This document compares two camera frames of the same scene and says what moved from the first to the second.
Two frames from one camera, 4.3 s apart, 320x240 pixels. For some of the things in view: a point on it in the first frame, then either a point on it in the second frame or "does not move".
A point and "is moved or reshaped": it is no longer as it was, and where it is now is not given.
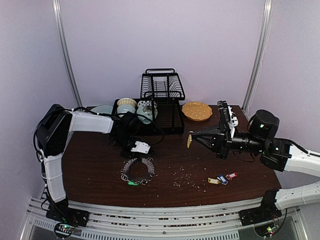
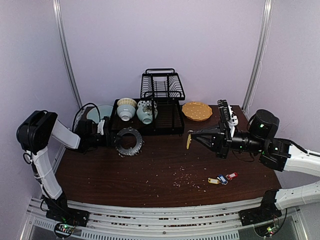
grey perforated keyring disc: (128, 175) is moved or reshaped
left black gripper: (135, 154) to (110, 142)
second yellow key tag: (213, 181) does not move
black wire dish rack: (163, 86) does not move
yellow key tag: (189, 141) does not move
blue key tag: (224, 181) does not move
